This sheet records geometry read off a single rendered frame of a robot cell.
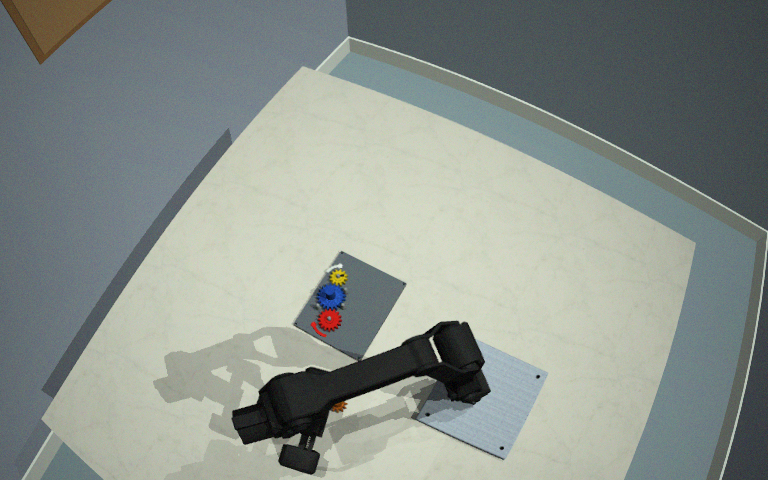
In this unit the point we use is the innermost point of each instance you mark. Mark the blue gear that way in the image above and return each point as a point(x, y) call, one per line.
point(330, 297)

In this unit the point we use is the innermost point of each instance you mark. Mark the orange-brown gear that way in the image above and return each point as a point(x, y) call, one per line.
point(339, 406)

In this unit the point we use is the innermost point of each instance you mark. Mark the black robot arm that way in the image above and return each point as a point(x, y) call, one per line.
point(300, 400)

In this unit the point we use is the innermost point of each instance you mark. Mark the red gear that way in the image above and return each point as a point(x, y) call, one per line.
point(335, 320)

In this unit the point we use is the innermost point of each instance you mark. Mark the yellow gear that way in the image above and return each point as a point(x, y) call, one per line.
point(340, 280)

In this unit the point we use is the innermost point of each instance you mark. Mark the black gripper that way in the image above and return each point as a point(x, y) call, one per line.
point(299, 458)

